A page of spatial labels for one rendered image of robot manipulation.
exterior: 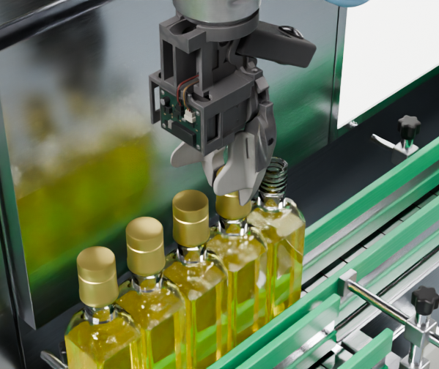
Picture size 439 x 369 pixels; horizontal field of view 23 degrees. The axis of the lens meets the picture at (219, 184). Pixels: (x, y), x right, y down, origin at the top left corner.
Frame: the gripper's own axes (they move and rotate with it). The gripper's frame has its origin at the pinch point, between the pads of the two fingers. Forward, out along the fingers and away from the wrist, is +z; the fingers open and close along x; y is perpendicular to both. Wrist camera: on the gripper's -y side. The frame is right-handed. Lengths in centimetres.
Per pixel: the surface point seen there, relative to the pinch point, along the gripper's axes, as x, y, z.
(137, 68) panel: -11.9, 1.5, -8.1
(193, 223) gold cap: 1.4, 6.7, 0.7
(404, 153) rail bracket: -5.0, -36.5, 18.8
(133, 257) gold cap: 0.3, 13.2, 1.5
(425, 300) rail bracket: 15.5, -13.0, 14.5
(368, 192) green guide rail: -3.4, -27.2, 19.0
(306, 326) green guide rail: 6.4, -5.0, 19.3
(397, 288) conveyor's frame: 4.9, -23.9, 27.5
